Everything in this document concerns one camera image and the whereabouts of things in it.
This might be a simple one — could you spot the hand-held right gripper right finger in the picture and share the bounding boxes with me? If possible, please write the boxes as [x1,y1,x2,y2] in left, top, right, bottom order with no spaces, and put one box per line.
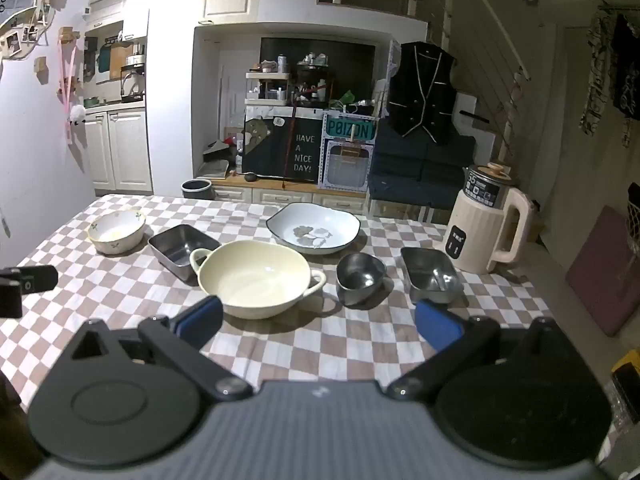
[386,299,576,403]

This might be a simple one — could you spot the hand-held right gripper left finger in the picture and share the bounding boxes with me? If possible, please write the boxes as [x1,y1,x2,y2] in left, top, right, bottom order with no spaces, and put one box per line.
[70,295,255,405]

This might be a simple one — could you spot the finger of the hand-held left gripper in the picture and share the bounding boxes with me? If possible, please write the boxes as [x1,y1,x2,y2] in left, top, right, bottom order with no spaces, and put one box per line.
[0,265,59,319]

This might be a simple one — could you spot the cream two-handled bowl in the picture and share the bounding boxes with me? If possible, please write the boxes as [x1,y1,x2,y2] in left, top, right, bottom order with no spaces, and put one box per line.
[190,240,327,320]

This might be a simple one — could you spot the round stainless steel bowl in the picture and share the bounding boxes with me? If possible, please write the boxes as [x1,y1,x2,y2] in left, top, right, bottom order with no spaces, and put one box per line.
[336,252,387,307]

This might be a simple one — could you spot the lemon print scalloped bowl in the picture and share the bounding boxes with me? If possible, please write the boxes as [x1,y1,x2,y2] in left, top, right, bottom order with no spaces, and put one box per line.
[87,208,147,255]

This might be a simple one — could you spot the rectangular stainless steel container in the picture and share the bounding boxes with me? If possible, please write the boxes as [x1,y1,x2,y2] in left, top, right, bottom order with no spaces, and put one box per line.
[400,246,464,305]

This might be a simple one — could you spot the brown white checkered tablecloth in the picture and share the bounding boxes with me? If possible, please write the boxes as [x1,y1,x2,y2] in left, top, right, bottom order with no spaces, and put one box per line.
[0,192,557,413]

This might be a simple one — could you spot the square stainless steel container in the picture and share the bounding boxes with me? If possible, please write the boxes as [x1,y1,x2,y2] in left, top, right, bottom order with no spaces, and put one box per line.
[148,224,222,287]

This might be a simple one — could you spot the cream electric kettle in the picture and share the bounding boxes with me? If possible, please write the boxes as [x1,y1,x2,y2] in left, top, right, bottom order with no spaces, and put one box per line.
[445,162,532,275]

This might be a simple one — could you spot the grey round trash can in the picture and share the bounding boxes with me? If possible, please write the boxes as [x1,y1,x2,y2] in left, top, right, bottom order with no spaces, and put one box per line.
[181,178,216,201]

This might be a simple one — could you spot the dark navy sofa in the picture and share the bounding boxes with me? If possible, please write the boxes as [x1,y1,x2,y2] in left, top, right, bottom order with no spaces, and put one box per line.
[367,119,477,209]

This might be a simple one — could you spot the grey flat box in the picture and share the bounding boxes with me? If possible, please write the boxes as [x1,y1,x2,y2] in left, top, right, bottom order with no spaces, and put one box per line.
[199,141,232,179]

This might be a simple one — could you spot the low wooden top cabinet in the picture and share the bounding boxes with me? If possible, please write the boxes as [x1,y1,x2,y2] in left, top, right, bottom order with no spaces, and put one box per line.
[209,175,372,217]

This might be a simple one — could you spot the white kitchen base cabinet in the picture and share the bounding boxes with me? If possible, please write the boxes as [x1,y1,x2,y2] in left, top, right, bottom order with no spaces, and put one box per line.
[82,107,154,194]

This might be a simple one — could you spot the pink floor mat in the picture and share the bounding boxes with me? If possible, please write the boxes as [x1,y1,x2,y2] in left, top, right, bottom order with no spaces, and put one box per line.
[565,205,640,338]

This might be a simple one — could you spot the pink ribbon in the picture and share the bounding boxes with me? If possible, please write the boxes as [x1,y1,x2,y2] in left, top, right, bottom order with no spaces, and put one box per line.
[56,27,82,147]

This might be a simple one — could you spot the black printed cloth sign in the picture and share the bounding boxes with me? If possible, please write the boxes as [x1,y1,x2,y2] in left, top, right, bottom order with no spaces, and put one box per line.
[242,106,324,184]

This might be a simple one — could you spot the yellow box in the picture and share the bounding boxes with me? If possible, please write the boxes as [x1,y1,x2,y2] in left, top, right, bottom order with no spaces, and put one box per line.
[610,350,640,411]

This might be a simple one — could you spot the teal lettered sign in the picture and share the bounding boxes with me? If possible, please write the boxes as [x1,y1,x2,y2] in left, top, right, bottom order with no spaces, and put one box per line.
[324,114,379,142]

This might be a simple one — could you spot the black vest with white trim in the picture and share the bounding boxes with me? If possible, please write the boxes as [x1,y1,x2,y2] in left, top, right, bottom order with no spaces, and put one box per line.
[387,41,459,147]

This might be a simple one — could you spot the white shelf rack with bottles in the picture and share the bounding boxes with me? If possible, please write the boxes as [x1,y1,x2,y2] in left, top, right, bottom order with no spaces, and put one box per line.
[244,52,335,111]

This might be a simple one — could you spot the stair railing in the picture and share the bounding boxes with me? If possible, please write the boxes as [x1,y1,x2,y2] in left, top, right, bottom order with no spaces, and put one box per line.
[447,0,543,161]

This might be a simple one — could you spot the white upper kitchen cabinet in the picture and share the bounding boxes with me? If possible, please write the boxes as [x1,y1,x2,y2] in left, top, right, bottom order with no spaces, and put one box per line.
[82,0,155,38]

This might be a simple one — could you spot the hanging dark patterned garment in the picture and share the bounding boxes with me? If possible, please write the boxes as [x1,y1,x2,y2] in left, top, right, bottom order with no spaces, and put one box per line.
[579,6,640,149]

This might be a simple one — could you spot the white pegboard frame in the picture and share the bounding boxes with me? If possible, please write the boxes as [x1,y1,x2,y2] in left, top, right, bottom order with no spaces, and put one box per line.
[317,137,376,194]

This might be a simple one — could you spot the wooden wall shelf decoration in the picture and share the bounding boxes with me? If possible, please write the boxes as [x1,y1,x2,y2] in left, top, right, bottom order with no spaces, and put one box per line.
[0,0,57,63]

